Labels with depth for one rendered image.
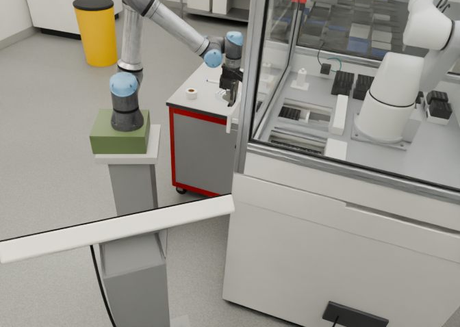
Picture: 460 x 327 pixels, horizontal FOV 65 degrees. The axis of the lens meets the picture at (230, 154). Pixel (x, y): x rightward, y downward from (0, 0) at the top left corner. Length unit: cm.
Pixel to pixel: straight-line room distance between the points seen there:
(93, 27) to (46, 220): 229
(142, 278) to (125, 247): 10
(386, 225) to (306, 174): 34
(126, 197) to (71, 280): 59
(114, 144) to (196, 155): 71
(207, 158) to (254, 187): 92
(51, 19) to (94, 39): 109
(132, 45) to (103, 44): 260
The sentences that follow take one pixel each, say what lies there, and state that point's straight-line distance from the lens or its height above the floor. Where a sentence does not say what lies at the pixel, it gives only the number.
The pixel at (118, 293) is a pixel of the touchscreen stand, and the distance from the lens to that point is 106.
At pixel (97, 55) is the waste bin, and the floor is 14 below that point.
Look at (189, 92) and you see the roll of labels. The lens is 215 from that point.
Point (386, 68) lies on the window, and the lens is 111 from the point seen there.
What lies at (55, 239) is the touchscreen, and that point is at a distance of 88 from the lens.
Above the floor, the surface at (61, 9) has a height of 37.
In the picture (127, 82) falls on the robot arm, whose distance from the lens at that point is 166.
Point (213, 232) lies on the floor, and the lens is 238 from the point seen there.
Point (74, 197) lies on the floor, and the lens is 272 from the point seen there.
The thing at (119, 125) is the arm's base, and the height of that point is 89.
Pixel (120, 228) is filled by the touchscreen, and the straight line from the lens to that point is 87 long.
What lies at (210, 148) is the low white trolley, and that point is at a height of 49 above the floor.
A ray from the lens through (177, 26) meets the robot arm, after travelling 153.
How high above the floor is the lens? 183
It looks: 38 degrees down
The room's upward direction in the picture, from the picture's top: 5 degrees clockwise
